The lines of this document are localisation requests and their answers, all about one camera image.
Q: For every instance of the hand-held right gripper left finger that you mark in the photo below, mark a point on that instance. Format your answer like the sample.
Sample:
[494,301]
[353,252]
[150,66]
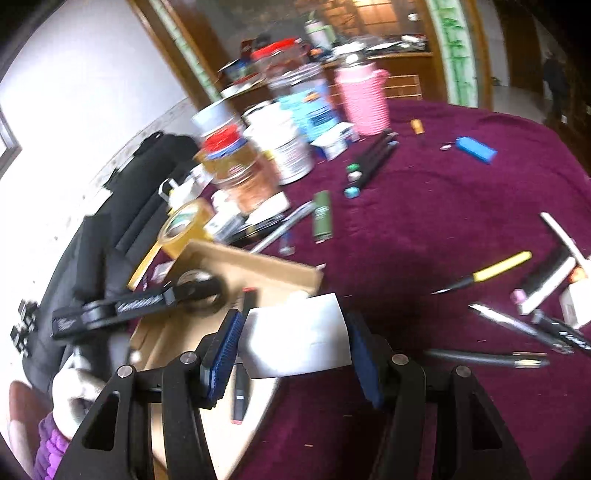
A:
[224,357]

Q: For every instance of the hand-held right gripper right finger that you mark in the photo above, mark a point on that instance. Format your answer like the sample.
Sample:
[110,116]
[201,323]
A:
[364,364]

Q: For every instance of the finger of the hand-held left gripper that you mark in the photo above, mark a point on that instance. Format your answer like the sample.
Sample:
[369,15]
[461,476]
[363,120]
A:
[134,305]

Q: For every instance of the black tape roll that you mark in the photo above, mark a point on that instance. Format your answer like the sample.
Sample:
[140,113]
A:
[203,302]

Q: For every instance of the white rectangular box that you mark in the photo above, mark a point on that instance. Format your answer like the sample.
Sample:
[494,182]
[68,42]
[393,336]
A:
[295,337]

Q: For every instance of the cardboard box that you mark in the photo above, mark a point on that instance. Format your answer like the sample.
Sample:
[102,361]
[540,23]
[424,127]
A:
[258,272]

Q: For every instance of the small white box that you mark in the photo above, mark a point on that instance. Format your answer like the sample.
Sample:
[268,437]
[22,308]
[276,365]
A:
[577,300]

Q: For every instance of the person's left forearm purple sleeve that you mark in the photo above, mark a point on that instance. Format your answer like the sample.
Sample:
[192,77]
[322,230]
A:
[51,450]

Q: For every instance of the person's left hand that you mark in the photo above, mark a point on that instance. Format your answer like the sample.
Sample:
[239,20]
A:
[74,397]

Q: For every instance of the red black marker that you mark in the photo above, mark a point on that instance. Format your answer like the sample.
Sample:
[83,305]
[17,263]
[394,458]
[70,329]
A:
[240,392]

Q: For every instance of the yellow tape roll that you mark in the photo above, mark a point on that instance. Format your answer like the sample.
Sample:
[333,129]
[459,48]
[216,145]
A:
[184,228]

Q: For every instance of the black bag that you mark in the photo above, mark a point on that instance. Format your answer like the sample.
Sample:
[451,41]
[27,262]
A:
[120,207]

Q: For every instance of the brown chair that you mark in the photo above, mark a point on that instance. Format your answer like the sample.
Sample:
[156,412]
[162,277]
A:
[25,424]

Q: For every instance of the dark grey pen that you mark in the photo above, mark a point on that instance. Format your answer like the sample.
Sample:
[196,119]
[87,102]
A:
[480,357]

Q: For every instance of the white mug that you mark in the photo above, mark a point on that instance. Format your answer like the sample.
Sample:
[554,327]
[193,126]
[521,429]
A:
[178,194]

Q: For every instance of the white green label box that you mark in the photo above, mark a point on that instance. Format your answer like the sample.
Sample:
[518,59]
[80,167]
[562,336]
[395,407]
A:
[224,226]

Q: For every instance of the blue pen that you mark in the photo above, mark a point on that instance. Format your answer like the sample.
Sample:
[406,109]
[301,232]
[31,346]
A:
[287,242]

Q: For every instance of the black glossy pen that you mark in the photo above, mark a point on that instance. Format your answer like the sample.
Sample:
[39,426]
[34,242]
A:
[256,230]

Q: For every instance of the silver pen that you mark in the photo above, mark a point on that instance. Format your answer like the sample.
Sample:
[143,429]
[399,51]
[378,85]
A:
[286,226]

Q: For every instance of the silver utility knife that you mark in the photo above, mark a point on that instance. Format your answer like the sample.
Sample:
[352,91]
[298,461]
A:
[508,319]

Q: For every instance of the maroon tablecloth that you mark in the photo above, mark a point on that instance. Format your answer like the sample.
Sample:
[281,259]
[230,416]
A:
[415,221]

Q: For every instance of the green lighter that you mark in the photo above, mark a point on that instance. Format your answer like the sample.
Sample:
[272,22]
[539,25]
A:
[323,216]

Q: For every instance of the white flat carton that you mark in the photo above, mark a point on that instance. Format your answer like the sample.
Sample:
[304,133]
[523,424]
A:
[272,207]

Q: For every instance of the yellow utility knife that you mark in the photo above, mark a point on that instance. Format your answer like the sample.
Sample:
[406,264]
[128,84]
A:
[494,270]

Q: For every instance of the amber jar with red lid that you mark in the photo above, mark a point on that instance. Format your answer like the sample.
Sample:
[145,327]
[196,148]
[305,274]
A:
[238,170]

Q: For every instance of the black marker light blue cap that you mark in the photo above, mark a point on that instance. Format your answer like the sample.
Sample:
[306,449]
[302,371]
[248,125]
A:
[374,168]

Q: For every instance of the black printed pen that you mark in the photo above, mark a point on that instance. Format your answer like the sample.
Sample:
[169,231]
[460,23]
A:
[565,333]

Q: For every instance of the white round tin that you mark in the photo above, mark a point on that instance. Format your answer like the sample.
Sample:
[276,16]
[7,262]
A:
[214,115]

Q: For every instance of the black marker white cap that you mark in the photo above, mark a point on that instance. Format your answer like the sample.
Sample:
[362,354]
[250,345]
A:
[376,157]

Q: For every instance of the black marker green cap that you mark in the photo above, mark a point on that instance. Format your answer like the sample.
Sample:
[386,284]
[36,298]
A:
[371,150]

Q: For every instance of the white label can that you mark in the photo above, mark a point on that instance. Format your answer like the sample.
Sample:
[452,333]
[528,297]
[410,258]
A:
[284,145]

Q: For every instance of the white blue printed carton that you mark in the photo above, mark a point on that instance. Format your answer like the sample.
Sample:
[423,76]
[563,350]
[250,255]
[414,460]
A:
[333,144]

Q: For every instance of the white flat stick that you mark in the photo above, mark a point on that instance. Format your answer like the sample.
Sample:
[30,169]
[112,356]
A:
[561,235]

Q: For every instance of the blue eraser box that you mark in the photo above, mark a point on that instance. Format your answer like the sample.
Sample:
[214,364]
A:
[475,149]

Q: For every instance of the light blue carton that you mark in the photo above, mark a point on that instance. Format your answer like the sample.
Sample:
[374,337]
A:
[311,113]

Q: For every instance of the blue printed box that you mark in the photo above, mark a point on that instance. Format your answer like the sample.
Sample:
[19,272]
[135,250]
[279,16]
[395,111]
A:
[238,70]

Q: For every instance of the bamboo print door strip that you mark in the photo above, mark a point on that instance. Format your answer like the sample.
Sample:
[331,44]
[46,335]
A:
[455,50]
[184,46]

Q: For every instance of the white plastic jar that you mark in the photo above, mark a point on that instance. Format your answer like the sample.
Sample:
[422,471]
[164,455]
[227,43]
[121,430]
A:
[362,99]

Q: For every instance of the clear jar with red lid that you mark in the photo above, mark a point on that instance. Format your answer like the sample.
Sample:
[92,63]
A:
[284,64]

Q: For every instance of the wooden cabinet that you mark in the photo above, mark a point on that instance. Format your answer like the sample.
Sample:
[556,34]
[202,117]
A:
[406,69]

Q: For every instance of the white green cup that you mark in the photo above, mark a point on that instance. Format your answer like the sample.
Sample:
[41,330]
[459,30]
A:
[318,34]

